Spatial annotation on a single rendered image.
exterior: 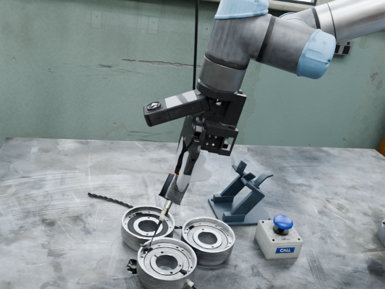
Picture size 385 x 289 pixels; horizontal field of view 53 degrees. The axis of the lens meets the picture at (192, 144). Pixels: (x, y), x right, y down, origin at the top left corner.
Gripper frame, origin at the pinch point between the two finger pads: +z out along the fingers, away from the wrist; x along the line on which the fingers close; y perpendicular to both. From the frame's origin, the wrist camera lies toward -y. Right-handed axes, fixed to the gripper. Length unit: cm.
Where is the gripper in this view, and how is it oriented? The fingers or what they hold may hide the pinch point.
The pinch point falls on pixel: (176, 180)
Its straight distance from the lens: 74.4
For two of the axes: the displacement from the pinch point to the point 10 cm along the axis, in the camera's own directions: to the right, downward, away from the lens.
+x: -1.9, -4.7, 8.6
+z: -2.7, 8.7, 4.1
